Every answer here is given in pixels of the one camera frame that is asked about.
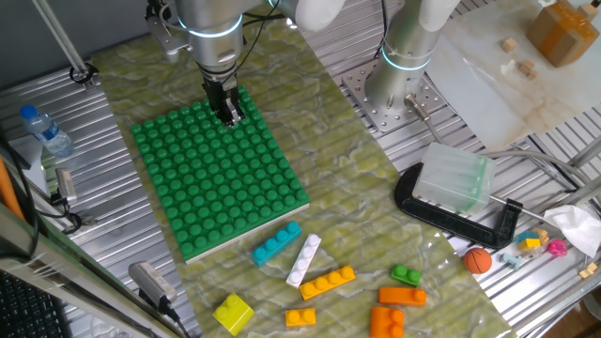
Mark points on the black C-clamp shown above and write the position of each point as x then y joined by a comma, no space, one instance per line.
446,220

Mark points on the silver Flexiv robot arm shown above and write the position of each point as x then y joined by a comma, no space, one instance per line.
211,37

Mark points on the green studded baseplate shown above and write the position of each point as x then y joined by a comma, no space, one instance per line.
216,178

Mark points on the silver exterior camera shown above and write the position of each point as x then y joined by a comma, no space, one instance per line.
66,185
152,281

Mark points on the metal camera pole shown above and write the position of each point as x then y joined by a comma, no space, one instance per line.
58,33

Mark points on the aluminium frame rail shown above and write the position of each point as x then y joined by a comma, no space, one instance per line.
70,281

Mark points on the small toy basketball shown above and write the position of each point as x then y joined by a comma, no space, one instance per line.
478,261

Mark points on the small wooden cube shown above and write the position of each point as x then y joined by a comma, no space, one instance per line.
526,66
509,45
588,10
533,75

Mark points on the yellow-orange two-stud block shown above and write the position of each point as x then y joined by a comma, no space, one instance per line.
300,318

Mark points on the orange long sloped block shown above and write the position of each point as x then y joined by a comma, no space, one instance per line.
401,297

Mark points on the lime square block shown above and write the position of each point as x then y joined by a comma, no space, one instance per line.
233,314

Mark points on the black pole clamp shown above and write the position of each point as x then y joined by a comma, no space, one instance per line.
83,74

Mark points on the small pink toy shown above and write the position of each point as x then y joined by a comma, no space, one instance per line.
557,247

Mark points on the translucent plastic box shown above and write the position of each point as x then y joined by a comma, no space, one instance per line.
453,178

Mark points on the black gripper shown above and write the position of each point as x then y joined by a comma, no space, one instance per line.
220,84

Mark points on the yellow-orange four-stud block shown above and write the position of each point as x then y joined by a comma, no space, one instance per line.
327,282

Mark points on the small wooden block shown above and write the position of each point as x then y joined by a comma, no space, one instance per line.
588,271

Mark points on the small yellow toy block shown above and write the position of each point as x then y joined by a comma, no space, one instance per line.
529,244

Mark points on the white crumpled tissue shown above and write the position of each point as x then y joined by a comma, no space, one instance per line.
575,227

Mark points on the green marble pattern mat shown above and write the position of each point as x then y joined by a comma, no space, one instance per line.
338,178

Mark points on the small tan toy block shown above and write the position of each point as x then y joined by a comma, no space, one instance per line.
542,235

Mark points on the black keyboard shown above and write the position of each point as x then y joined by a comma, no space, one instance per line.
28,310

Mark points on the light blue toy piece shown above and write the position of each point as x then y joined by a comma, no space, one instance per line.
509,259

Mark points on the white four-stud block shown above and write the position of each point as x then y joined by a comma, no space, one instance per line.
303,260

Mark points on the white marble pattern mat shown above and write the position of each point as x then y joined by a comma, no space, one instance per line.
493,94

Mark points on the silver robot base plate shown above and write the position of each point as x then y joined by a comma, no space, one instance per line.
375,112

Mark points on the teal four-stud block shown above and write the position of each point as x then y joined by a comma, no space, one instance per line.
276,244

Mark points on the green two-stud block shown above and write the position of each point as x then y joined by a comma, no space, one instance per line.
406,276

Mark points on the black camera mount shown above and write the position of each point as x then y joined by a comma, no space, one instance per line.
164,307

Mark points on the clear water bottle blue cap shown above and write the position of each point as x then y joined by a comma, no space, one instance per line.
49,136

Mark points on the small teal toy block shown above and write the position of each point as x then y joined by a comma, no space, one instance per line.
526,235

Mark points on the orange square block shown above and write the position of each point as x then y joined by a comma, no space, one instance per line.
386,324

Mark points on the cardboard box orange tape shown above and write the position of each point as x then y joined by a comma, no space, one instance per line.
559,37

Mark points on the metal camera bracket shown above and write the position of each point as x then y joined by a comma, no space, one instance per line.
87,219

